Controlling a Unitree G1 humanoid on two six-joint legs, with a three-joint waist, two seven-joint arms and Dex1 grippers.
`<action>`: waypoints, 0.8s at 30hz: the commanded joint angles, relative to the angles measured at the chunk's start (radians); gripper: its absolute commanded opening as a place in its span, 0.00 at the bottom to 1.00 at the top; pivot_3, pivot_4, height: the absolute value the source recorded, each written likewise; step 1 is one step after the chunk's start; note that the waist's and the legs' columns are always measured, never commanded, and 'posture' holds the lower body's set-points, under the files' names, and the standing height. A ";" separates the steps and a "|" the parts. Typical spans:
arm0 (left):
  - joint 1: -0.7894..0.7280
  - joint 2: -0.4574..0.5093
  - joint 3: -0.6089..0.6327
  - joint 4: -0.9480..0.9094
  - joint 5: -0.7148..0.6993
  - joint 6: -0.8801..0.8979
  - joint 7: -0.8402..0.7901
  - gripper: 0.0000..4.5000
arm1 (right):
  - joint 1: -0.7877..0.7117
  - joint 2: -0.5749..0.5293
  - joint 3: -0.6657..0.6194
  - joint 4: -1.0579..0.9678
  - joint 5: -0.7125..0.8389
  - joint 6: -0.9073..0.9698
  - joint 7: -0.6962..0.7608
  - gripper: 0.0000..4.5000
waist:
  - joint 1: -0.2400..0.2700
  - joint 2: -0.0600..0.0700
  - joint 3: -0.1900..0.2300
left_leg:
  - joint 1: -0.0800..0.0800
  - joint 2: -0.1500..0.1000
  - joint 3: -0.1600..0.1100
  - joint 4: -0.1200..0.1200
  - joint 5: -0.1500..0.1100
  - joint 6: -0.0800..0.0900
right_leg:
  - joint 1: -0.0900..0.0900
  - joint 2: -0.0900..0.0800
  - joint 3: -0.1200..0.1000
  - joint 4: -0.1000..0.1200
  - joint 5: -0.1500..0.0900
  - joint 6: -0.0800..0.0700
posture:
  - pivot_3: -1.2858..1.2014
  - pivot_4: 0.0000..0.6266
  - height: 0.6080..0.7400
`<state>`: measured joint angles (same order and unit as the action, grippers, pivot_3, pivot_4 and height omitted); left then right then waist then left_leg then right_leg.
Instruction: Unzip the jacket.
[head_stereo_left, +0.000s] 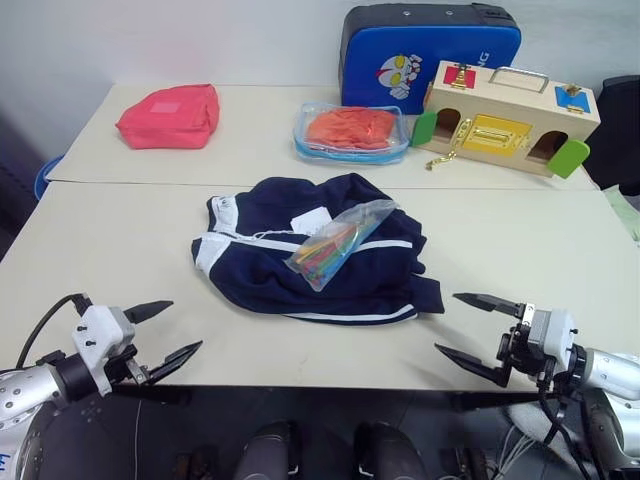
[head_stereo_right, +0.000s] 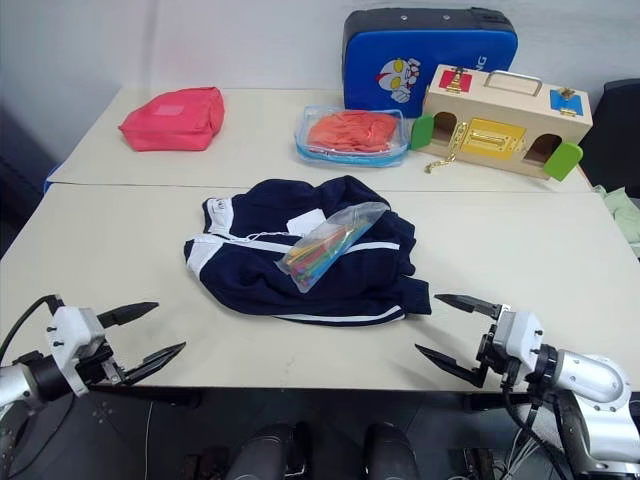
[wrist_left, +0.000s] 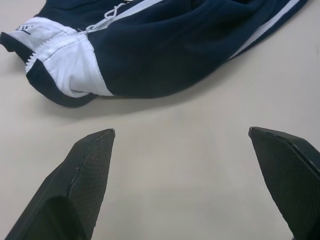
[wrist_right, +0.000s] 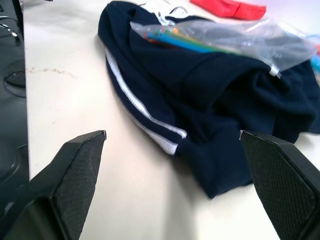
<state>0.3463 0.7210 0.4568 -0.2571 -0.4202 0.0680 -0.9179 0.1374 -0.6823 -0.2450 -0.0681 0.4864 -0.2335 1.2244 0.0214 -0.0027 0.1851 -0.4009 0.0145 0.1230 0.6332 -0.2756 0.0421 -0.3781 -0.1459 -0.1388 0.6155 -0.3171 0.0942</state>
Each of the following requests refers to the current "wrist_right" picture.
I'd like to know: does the red cloth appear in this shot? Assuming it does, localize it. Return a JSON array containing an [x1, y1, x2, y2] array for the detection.
[[189, 0, 267, 20]]

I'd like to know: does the navy jacket with white stripes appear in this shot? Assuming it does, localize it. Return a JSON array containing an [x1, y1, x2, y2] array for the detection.
[[96, 0, 320, 200]]

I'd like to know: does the blue and orange object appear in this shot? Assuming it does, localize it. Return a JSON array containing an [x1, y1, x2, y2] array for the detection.
[[305, 33, 320, 83]]

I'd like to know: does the clear zip bag of straws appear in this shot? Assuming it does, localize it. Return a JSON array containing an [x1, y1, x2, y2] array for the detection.
[[129, 18, 320, 78]]

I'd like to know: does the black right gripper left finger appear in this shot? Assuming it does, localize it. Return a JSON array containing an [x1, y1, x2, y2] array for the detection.
[[0, 129, 108, 240]]

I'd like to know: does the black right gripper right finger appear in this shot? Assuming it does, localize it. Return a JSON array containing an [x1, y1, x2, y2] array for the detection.
[[239, 129, 320, 240]]

